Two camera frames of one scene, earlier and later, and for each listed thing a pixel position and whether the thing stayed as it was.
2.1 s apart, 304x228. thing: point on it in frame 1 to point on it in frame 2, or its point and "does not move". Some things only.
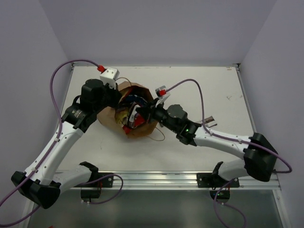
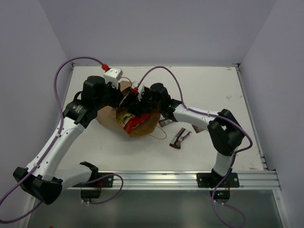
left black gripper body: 114,95 does not move
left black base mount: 107,182 does not move
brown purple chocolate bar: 132,114 to 182,134
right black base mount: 211,180 does not move
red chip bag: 138,119 does not move
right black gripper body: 159,114 to 146,102
